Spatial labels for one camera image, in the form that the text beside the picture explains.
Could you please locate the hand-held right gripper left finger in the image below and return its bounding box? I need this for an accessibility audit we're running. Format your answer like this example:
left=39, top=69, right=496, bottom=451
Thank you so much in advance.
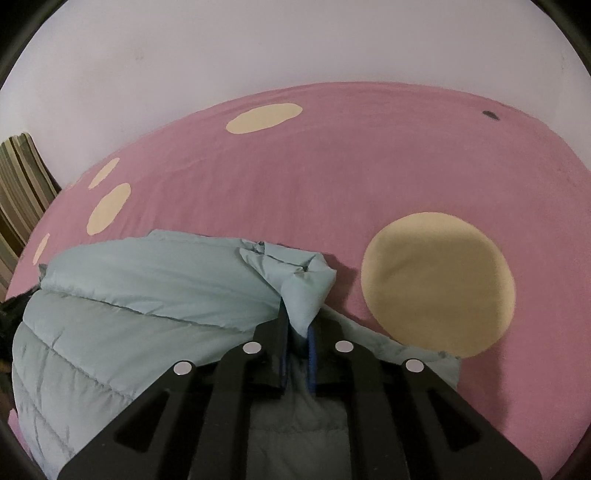
left=58, top=305, right=291, bottom=480

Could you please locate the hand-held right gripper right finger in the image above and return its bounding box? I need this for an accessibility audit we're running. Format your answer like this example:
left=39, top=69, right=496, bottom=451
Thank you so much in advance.
left=305, top=318, right=544, bottom=480

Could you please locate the pink polka-dot bed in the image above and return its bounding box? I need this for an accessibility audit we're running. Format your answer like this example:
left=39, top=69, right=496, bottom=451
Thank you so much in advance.
left=7, top=82, right=591, bottom=480

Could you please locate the striped headboard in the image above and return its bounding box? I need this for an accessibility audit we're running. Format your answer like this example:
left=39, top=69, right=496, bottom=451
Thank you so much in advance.
left=0, top=133, right=63, bottom=296

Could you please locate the light blue quilted jacket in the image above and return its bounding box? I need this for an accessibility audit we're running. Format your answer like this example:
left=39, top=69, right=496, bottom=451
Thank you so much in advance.
left=10, top=229, right=462, bottom=480

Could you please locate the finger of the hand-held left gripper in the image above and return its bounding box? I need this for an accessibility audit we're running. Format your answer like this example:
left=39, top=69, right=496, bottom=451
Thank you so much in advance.
left=0, top=291, right=40, bottom=333

